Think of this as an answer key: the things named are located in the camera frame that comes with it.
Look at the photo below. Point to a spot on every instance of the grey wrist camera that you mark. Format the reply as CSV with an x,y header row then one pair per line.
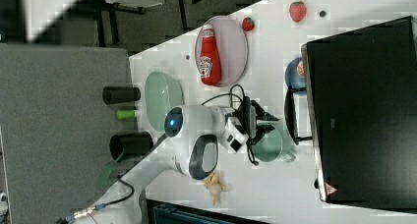
x,y
249,115

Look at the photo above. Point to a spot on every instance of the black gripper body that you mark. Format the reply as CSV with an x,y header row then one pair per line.
x,y
259,110

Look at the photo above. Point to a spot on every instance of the small dark red strawberry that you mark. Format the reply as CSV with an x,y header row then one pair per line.
x,y
248,24

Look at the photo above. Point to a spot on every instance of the green perforated colander bowl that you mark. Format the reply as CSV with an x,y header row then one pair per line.
x,y
162,93

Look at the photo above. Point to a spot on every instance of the black cylinder holder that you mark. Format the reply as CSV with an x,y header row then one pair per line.
x,y
120,94

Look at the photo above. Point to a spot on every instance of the red ketchup bottle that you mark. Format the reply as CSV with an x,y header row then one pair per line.
x,y
209,61

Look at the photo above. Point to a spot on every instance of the green mug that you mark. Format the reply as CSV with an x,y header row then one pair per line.
x,y
272,146

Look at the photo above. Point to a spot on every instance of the blue bowl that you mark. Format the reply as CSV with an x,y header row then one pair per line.
x,y
292,79

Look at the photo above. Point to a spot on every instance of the peeled banana toy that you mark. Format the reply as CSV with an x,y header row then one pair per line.
x,y
214,186

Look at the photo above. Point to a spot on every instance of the orange slice toy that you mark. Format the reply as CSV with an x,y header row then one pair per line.
x,y
300,69

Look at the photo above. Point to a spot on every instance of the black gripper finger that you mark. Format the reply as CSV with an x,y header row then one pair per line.
x,y
264,129
266,116

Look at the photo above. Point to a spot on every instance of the black cylinder cup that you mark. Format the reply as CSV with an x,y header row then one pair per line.
x,y
123,147

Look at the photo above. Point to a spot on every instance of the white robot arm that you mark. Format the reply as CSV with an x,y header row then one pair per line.
x,y
193,135

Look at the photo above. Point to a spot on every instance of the green marker tube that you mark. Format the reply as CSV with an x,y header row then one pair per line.
x,y
127,114

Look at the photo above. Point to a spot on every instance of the green spatula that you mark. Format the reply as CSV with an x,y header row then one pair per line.
x,y
107,171

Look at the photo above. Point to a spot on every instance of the black toaster oven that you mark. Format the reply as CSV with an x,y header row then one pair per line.
x,y
361,92

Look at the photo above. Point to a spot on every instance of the grey round plate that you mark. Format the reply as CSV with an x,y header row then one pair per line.
x,y
232,46

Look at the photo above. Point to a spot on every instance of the large pink strawberry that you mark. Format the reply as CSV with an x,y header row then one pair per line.
x,y
297,11

